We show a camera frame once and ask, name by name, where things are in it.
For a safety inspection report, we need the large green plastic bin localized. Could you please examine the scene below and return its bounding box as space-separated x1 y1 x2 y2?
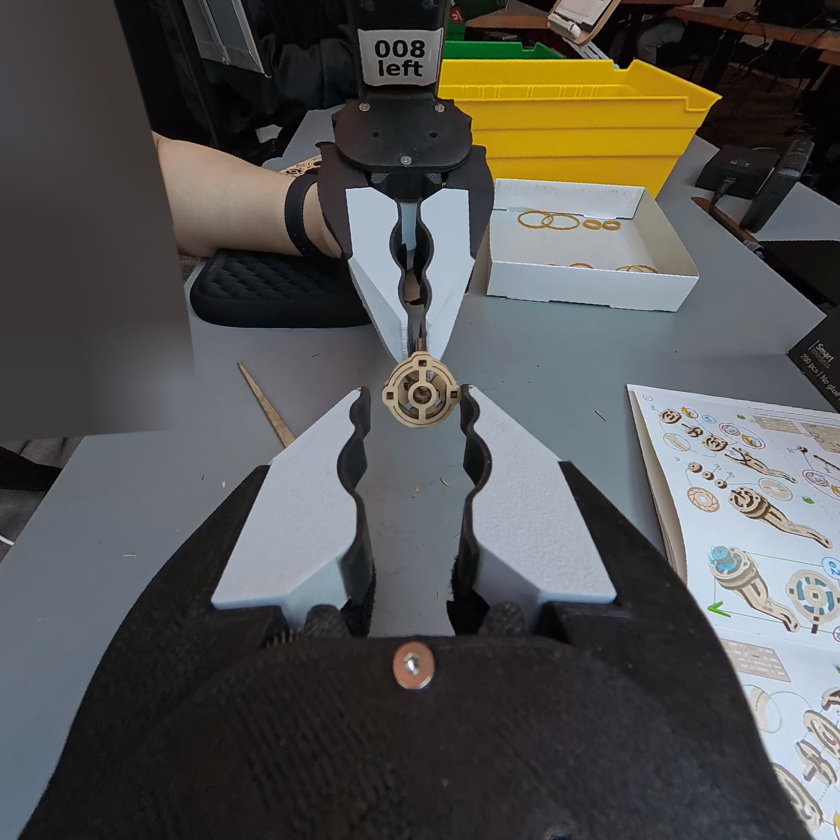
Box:
443 39 567 62

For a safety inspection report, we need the grey clothing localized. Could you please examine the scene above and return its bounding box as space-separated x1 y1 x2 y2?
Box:
0 438 85 500

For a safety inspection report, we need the round wooden disc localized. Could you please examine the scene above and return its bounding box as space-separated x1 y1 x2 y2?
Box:
382 352 460 422

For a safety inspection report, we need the black padded wrist rest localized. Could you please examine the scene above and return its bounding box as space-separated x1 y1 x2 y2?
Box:
189 248 375 329

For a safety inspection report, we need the black adapter cable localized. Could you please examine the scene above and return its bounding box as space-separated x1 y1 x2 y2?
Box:
707 177 763 249

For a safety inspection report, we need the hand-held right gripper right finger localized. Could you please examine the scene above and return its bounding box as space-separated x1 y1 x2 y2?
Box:
453 385 618 608

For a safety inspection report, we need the black wristband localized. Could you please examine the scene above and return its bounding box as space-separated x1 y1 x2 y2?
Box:
283 172 324 258

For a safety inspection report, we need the person's left forearm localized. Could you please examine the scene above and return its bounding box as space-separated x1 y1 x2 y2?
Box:
152 130 303 258

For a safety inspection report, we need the white cardboard box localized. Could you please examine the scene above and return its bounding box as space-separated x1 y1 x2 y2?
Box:
486 177 700 312

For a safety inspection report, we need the long tapered wooden stick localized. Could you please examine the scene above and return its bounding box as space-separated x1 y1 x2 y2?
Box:
238 360 298 448

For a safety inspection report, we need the brown wooden desk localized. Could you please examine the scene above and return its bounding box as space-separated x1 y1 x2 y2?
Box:
620 0 840 67

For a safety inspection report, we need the black power adapter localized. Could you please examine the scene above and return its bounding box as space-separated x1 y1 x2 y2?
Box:
696 144 780 200

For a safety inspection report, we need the tan chair seat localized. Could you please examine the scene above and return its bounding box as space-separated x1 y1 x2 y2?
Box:
548 0 621 47

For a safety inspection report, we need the yellow plastic bin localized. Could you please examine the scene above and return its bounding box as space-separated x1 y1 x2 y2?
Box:
436 58 723 198

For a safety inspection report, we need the person's left hand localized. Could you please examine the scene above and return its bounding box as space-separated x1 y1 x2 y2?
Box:
310 197 347 259

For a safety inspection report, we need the grey metal frame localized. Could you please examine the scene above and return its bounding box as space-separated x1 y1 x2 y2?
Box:
182 0 265 73

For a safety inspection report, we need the set of tan rubber bands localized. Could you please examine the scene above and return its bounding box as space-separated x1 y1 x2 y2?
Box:
517 209 657 273

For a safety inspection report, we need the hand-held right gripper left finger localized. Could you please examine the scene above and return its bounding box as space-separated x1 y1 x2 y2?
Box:
211 387 375 611

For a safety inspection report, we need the black electronic device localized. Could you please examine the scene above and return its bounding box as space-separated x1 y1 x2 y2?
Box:
740 138 816 232

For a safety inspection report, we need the illustrated instruction booklet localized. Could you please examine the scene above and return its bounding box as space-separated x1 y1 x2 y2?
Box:
626 384 840 840

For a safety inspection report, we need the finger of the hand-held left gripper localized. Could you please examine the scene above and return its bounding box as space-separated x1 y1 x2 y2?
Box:
344 187 421 360
410 187 478 358

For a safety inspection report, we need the black model kit box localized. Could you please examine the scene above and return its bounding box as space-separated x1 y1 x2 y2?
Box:
786 308 840 413

